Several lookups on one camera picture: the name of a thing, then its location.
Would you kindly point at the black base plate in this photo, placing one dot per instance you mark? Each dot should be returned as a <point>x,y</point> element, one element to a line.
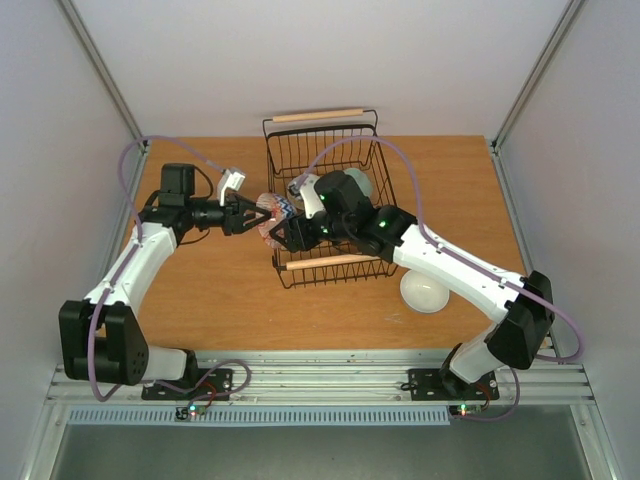
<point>431,384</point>
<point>220,381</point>

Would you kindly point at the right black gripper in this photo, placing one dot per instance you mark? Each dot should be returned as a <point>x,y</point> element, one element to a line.
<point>299,234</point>

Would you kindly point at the small circuit board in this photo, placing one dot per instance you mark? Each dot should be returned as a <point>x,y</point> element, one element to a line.
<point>192,412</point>
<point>466,410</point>

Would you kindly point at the plain white ribbed bowl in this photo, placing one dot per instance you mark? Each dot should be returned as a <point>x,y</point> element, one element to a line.
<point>423,294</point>

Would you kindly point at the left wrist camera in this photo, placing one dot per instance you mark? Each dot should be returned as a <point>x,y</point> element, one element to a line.
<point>231,180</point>

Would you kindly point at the white blue patterned bowl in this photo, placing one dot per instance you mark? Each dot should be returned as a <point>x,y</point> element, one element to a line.
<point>280,209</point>

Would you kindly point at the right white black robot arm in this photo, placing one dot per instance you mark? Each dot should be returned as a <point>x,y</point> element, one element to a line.
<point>517,306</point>

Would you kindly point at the celadon green bowl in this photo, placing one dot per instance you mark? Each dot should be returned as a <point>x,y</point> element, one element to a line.
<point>362,180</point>

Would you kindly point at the black wire dish rack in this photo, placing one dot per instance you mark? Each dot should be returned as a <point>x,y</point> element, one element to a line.
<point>293,141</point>

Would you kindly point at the left small circuit board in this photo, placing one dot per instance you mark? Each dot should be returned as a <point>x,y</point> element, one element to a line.
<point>192,412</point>

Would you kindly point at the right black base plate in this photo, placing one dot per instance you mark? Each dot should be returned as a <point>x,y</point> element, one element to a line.
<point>431,384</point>

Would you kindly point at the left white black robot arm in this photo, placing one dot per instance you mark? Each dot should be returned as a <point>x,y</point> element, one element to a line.
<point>101,339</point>

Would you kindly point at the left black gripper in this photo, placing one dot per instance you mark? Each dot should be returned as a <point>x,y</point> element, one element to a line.
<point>234,208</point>

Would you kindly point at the yellow patterned bowl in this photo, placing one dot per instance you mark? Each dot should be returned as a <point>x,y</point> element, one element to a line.
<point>293,195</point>

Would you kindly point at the right small circuit board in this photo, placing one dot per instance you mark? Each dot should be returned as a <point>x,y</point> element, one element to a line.
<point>466,410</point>

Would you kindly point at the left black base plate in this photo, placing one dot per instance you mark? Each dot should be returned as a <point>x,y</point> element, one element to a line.
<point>220,381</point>

